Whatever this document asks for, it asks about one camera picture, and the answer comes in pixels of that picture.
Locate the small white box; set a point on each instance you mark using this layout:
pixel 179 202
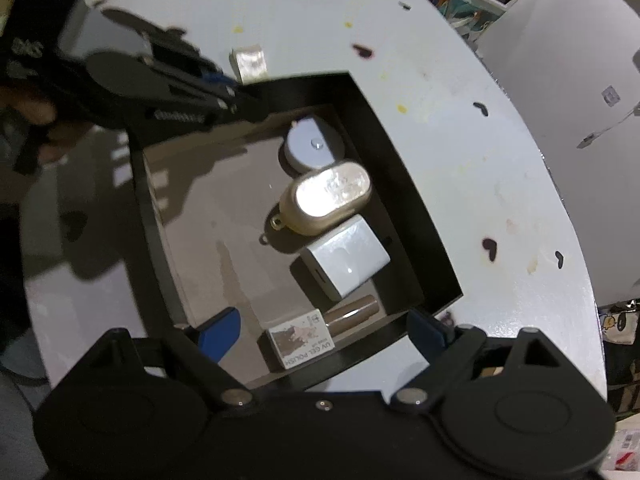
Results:
pixel 300 342

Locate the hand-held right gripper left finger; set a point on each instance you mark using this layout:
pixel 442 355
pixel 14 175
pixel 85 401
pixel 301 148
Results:
pixel 220 332

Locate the white charger adapter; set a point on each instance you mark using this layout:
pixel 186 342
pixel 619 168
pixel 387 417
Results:
pixel 345 255

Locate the person's left hand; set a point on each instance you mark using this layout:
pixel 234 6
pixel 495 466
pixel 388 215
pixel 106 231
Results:
pixel 30 107

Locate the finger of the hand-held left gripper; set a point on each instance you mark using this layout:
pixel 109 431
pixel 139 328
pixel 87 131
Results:
pixel 230 105
pixel 200 67

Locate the white round tape measure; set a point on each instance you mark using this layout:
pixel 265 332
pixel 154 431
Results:
pixel 310 147

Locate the beige oval case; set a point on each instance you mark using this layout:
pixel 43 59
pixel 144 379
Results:
pixel 325 195

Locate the clear plastic wrapper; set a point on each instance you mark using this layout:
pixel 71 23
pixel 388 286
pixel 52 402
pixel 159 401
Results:
pixel 248 64

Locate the white wall socket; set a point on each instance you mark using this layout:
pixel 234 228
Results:
pixel 611 95

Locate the black cardboard box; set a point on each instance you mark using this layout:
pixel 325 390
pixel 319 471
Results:
pixel 400 210

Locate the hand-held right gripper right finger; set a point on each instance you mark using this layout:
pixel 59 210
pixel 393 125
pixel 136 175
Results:
pixel 425 332

